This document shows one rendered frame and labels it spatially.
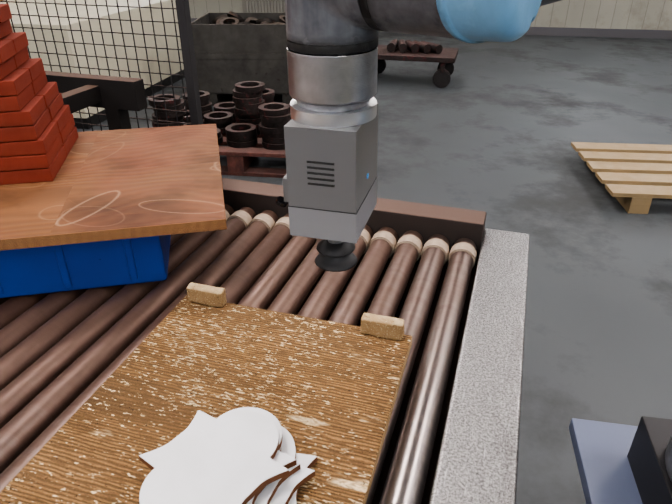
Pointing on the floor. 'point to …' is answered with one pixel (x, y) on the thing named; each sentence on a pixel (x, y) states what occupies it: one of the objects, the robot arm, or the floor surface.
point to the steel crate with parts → (240, 52)
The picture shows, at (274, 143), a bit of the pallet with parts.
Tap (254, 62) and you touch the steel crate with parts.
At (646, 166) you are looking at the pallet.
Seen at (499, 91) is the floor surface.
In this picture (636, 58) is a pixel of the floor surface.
